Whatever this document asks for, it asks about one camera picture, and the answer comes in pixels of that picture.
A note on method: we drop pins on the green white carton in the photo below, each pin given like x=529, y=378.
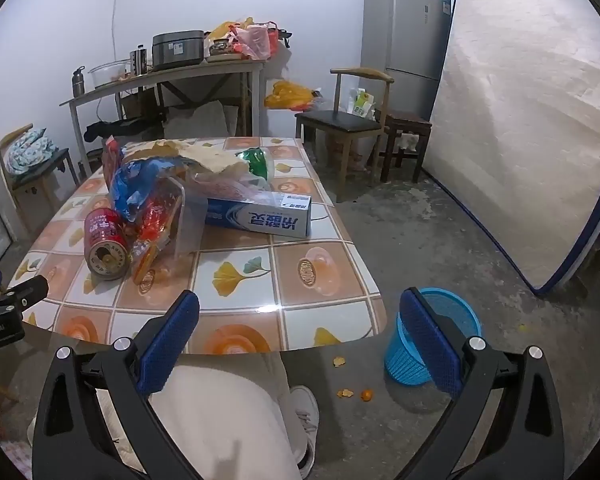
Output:
x=361, y=104

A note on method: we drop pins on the blue white toothpaste box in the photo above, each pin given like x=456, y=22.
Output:
x=260, y=217

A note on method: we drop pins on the person's beige trouser leg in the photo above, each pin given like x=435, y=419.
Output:
x=220, y=410

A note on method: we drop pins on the orange peel piece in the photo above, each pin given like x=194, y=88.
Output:
x=338, y=361
x=345, y=393

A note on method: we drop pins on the wooden chair black seat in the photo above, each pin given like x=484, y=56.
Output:
x=337, y=122

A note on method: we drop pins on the beige cloth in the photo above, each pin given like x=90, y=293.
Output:
x=200, y=155

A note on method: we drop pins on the grey rice cooker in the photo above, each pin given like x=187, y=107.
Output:
x=177, y=49

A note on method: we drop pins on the blue red snack wrapper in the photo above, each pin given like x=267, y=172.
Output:
x=135, y=185

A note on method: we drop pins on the metal cup set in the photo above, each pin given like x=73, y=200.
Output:
x=139, y=60

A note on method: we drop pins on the grey refrigerator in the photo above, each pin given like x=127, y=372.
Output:
x=405, y=30

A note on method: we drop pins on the yellow plastic bag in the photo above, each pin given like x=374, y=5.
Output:
x=290, y=95

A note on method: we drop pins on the metal water bottle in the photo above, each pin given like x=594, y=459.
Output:
x=78, y=82

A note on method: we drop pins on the red drink can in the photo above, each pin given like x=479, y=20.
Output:
x=102, y=240

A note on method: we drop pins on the dark wooden stool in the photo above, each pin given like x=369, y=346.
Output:
x=405, y=125

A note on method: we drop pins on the long side table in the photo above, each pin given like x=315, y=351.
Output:
x=180, y=71

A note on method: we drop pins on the black cloth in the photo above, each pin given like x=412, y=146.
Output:
x=110, y=130

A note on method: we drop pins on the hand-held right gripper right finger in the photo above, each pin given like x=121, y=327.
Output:
x=430, y=342

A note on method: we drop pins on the white printed sack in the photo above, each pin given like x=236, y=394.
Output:
x=350, y=152

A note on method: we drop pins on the ginkgo pattern tablecloth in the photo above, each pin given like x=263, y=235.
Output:
x=290, y=270

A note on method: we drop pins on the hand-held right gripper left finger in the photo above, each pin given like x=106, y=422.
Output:
x=170, y=342

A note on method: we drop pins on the wooden chair with cloth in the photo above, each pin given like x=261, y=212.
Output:
x=35, y=185

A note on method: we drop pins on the white mattress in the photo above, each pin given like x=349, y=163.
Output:
x=520, y=125

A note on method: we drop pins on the clear plastic bowl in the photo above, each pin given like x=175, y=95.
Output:
x=107, y=75

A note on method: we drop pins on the cardboard box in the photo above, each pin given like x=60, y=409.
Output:
x=140, y=105

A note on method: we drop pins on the patterned ceramic bowl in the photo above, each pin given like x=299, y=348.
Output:
x=220, y=47

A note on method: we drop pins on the person's white shoe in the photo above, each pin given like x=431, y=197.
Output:
x=306, y=410

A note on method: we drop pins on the blue mesh wastebasket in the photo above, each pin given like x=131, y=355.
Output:
x=405, y=360

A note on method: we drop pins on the clear plastic packaging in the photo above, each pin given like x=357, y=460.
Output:
x=192, y=225

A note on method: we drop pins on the small orange fruit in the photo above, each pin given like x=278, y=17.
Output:
x=365, y=395

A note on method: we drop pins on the floral cloth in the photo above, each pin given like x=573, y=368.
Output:
x=30, y=152

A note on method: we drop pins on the grey cushion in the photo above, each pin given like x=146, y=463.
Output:
x=200, y=120

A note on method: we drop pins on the pink printed plastic bag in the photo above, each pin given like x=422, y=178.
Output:
x=225, y=182

